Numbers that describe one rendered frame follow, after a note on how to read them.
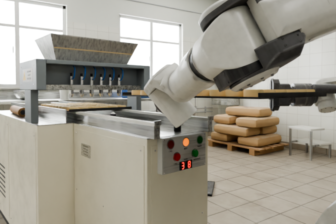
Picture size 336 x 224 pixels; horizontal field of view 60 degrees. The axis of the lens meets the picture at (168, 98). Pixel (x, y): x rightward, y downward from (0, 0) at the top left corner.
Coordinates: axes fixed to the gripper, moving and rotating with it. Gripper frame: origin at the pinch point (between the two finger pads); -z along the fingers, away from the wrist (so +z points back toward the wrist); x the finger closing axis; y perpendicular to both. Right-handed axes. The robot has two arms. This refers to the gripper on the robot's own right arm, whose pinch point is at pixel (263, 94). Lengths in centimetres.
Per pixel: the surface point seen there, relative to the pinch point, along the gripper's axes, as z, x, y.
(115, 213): -60, -52, -8
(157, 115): -45, -12, -35
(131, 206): -52, -45, 1
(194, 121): -26.3, -12.2, -16.1
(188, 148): -29.0, -21.8, -2.0
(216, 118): 19, -51, -407
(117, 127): -60, -14, -9
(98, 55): -83, 23, -58
